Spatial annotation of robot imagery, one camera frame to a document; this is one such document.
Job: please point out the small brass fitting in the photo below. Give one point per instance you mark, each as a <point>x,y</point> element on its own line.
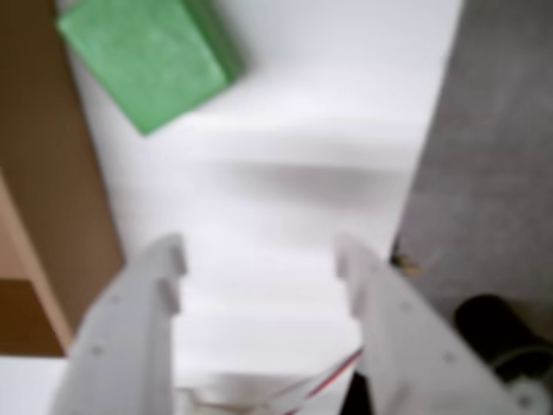
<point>405,260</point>

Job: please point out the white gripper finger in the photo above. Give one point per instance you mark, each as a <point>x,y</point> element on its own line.
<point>125,328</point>
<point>402,346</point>

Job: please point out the brown cardboard box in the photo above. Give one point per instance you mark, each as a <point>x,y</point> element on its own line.
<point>39,173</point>

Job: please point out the green cube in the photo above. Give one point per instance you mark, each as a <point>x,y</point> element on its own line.
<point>147,60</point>

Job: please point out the black cylindrical object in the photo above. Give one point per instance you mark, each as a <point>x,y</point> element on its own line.
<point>497,324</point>

